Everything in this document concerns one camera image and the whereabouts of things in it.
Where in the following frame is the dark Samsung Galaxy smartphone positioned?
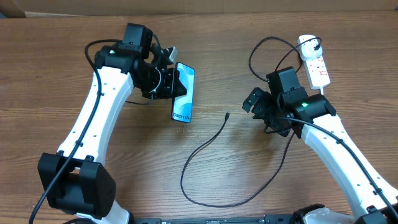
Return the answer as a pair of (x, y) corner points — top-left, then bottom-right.
(172, 62), (195, 123)

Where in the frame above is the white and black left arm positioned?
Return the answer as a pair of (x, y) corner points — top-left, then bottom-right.
(37, 23), (195, 223)

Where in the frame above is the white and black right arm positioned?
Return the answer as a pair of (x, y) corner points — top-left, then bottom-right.
(243, 67), (397, 223)

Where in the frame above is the white power strip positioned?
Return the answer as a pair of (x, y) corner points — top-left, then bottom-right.
(304, 56), (331, 90)

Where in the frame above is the white USB wall charger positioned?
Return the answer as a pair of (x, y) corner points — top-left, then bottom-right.
(297, 34), (323, 61)

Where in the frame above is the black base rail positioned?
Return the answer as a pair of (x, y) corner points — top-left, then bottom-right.
(134, 214), (297, 224)

